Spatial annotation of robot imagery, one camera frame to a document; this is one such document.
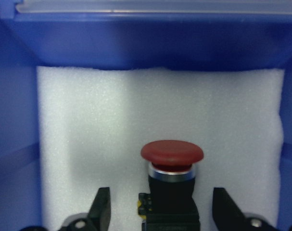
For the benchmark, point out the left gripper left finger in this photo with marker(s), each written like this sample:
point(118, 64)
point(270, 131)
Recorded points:
point(97, 219)

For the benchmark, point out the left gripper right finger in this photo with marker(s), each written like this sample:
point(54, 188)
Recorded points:
point(227, 215)

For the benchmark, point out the red push button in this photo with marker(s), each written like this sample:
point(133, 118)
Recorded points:
point(169, 206)

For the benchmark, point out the blue bin with buttons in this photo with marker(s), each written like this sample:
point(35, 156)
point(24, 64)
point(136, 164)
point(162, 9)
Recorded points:
point(214, 35)

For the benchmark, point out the white foam pad source bin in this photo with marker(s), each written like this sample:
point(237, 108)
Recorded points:
point(93, 125)

